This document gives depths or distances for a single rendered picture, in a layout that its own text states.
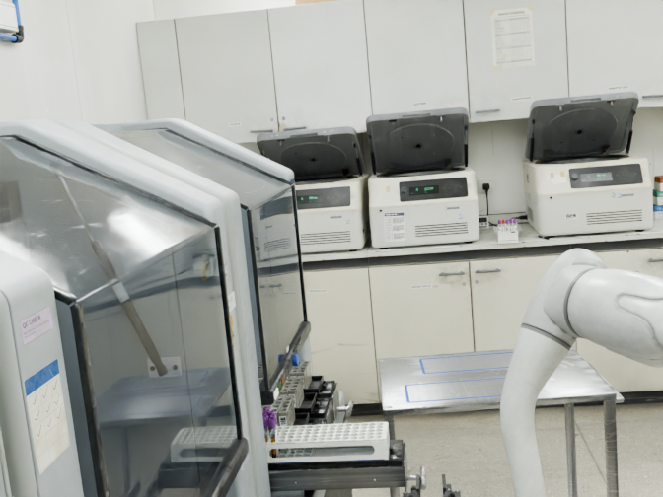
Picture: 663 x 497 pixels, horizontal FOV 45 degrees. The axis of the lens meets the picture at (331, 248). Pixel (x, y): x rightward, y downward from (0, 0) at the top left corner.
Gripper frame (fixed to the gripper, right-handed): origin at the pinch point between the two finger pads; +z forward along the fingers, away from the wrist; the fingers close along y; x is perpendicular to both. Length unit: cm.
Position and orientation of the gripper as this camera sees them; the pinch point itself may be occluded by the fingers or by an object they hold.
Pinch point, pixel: (431, 486)
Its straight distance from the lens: 185.5
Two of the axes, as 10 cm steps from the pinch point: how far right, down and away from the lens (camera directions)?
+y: -9.9, 0.7, 1.2
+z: 1.1, -1.7, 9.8
